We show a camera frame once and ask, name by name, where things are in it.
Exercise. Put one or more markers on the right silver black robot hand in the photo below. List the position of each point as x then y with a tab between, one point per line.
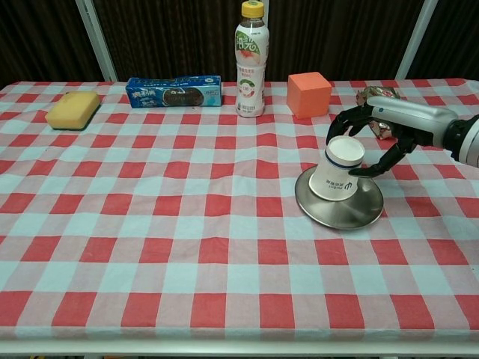
411	119

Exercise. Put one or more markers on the white paper cup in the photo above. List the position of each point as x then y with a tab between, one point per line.
335	175

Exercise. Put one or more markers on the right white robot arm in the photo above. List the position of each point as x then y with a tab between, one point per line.
467	140

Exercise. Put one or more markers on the round metal plate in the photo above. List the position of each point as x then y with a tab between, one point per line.
351	213

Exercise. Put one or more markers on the shiny foil snack pack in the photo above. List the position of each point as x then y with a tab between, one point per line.
381	92

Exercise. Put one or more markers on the dark curtain screen panel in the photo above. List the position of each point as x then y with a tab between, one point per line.
329	37
456	37
37	37
168	37

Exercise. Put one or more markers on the orange cube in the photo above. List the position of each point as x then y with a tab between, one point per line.
308	95

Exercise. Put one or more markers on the yellow capped drink bottle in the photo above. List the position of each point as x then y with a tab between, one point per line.
251	75

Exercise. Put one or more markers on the blue cookie box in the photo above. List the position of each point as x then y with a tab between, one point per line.
172	93

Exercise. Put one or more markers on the red white checkered tablecloth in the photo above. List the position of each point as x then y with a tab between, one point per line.
187	224

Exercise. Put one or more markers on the yellow sponge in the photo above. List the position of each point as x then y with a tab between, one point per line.
73	111

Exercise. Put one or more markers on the white screen frame post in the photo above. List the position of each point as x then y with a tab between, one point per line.
417	37
95	37

